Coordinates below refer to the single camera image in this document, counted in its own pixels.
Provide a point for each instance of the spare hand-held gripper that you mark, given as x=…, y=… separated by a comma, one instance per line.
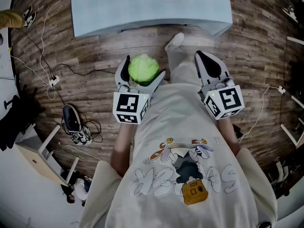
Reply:
x=71, y=120

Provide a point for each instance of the white shoe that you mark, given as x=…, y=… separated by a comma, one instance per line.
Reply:
x=177, y=39

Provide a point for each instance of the light wooden desk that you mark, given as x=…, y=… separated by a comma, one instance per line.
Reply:
x=40, y=163

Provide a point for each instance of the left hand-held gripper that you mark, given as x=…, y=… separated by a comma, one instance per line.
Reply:
x=126, y=103

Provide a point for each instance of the black office chair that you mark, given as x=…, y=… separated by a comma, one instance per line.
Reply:
x=21, y=117

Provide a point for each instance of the table with light blue cloth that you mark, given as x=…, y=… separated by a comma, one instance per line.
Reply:
x=118, y=8

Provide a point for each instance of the black and white sneaker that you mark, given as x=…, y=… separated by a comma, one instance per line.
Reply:
x=290, y=13

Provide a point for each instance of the cream printed t-shirt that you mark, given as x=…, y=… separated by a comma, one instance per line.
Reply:
x=180, y=127

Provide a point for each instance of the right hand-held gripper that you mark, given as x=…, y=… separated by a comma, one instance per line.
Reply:
x=225, y=101

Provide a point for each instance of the white table leg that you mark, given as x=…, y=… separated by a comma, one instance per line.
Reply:
x=72, y=171
x=48, y=139

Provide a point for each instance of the cream trousers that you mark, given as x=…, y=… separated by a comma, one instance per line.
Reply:
x=183, y=68

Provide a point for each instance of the person's right forearm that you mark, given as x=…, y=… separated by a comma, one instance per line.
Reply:
x=228, y=134

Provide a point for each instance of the small white power strip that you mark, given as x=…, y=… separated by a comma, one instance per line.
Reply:
x=282, y=89

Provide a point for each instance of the person's left forearm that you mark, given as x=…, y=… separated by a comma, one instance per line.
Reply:
x=121, y=146

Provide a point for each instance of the green cabbage ball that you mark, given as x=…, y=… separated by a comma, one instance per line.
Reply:
x=142, y=68

